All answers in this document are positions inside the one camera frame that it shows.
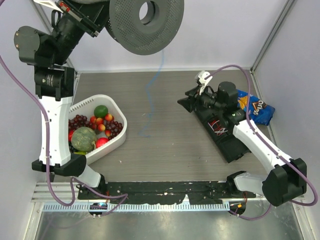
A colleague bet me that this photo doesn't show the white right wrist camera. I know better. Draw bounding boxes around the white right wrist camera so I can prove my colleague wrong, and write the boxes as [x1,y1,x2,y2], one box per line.
[195,70,213,96]

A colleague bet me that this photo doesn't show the red apple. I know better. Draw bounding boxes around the red apple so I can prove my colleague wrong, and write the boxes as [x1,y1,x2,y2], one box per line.
[95,137,109,149]

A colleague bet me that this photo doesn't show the green lime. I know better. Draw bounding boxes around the green lime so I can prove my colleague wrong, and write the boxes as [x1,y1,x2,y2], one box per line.
[93,105,109,119]

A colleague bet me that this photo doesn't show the red wire bundle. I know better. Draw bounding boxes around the red wire bundle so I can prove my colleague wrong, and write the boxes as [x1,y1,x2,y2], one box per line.
[208,119,226,134]

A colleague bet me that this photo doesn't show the left aluminium frame post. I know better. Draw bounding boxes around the left aluminium frame post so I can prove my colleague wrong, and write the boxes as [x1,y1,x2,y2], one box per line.
[30,0,84,69]

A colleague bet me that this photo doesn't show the aluminium frame post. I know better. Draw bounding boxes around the aluminium frame post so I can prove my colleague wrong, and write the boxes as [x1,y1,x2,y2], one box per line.
[30,0,84,69]
[250,0,297,74]

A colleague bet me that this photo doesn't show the black compartment tray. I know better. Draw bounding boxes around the black compartment tray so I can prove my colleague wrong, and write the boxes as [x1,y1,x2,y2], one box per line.
[194,107,251,163]

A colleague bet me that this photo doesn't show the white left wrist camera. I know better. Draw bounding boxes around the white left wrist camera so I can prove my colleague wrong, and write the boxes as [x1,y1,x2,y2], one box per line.
[33,0,63,13]

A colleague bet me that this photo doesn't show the green striped melon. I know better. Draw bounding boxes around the green striped melon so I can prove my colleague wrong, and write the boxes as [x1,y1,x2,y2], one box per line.
[71,126,98,153]

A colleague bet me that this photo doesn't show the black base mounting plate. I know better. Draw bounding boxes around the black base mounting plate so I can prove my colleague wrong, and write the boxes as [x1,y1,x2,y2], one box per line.
[77,180,257,205]

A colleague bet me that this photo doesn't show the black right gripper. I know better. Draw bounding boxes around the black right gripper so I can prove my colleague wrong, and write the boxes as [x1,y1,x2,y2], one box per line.
[177,83,225,113]

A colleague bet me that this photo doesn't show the grey perforated cable spool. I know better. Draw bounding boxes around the grey perforated cable spool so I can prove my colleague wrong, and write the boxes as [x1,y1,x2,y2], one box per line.
[105,0,185,56]

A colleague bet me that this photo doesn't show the blue Doritos chip bag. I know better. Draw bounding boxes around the blue Doritos chip bag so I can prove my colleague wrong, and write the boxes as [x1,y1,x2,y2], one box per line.
[237,89,275,126]

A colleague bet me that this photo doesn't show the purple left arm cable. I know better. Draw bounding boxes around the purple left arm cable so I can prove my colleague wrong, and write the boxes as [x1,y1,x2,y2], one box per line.
[0,54,129,217]

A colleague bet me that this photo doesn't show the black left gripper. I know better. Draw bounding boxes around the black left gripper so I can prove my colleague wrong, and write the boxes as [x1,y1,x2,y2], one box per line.
[50,0,117,66]

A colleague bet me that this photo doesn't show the blue cable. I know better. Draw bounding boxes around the blue cable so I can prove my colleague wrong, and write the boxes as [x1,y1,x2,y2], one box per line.
[138,48,166,138]

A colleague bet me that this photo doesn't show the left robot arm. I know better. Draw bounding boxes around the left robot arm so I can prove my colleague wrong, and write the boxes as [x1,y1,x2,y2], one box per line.
[14,0,109,200]

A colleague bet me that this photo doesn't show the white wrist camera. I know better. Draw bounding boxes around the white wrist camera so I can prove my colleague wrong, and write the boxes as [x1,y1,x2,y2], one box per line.
[33,0,63,13]
[195,70,213,96]

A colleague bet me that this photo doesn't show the small peach fruits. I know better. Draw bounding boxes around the small peach fruits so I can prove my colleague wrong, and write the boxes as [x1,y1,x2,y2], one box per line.
[89,113,115,135]

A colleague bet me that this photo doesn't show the dark red grape bunch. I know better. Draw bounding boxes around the dark red grape bunch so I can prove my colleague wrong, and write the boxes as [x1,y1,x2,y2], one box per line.
[68,114,92,131]

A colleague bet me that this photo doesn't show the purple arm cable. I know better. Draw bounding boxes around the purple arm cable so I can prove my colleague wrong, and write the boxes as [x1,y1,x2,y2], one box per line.
[0,54,129,217]
[204,64,318,220]

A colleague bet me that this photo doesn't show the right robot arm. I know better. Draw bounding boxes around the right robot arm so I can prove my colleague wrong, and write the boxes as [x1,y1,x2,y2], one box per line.
[177,81,307,207]

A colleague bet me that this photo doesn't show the white plastic fruit basket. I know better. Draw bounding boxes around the white plastic fruit basket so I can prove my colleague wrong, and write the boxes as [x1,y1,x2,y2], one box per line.
[69,94,128,165]

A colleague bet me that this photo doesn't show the white slotted cable duct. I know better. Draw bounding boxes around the white slotted cable duct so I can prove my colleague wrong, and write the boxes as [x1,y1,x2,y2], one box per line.
[42,201,230,213]

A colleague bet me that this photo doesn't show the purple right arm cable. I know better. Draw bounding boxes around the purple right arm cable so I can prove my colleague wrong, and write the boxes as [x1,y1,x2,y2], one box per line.
[204,64,318,220]

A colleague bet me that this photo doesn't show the yellow green fruit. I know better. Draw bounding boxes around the yellow green fruit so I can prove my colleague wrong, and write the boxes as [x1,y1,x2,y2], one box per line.
[73,151,87,156]

